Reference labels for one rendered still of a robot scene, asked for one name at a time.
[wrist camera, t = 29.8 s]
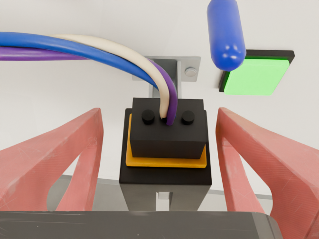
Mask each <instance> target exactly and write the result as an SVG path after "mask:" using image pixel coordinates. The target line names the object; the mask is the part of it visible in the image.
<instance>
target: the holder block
mask: <svg viewBox="0 0 319 239"><path fill-rule="evenodd" d="M131 113H132V108H126V109H125V115H124V126H123V136H122V151H121V162H120V173H119V185H120V187H121V190H122V193H123V196H124V199H125V201H126V204H127V207H128V210H129V211H156V196H157V192H169V211H198V209H199V207H200V205H201V203H202V201H203V200H204V198H205V196H206V195H207V193H208V191H209V189H210V188H211V186H212V173H211V160H210V148H209V135H208V123H207V111H206V110H204V115H205V129H206V167H205V168H188V167H150V166H127V165H126V153H127V141H128V130H129V119H130V114H131Z"/></svg>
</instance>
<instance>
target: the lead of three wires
mask: <svg viewBox="0 0 319 239"><path fill-rule="evenodd" d="M64 60H94V61H97V62H100V63H102V64H106V65H109V66H111V67H114V68H117V69H119V70H122V71H124V72H127V73H129V74H132V75H134V76H136V77H138V78H141V79H143V80H145V81H146V82H148V83H150V84H151V85H153V86H154V87H155V88H156V89H157V90H158V91H159V93H160V109H159V113H160V117H161V119H162V118H167V123H166V124H167V125H169V126H170V125H172V124H173V122H174V119H175V117H176V111H177V106H178V96H177V91H176V88H175V85H174V83H173V81H172V79H171V78H170V76H169V75H168V74H167V72H166V71H165V70H164V69H163V68H162V67H160V66H159V65H158V64H156V63H155V62H153V61H152V60H150V59H148V58H146V57H144V56H142V55H141V54H139V53H137V52H136V51H134V50H132V49H130V48H128V47H126V46H124V45H121V44H119V43H116V42H113V41H110V40H107V39H104V38H99V37H93V36H86V35H75V34H51V35H38V34H30V33H19V32H0V61H64Z"/></svg>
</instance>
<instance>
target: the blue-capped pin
mask: <svg viewBox="0 0 319 239"><path fill-rule="evenodd" d="M206 14H207V24H208V34H209V44H210V54H211V59H212V61H213V63H214V64H215V66H216V67H217V68H218V69H220V70H223V71H233V70H235V69H237V68H239V67H240V66H241V65H242V64H243V62H244V59H245V56H246V48H245V42H244V36H243V30H242V24H241V19H240V14H239V8H238V4H237V1H236V0H211V1H210V3H209V5H208V7H207V11H206Z"/></svg>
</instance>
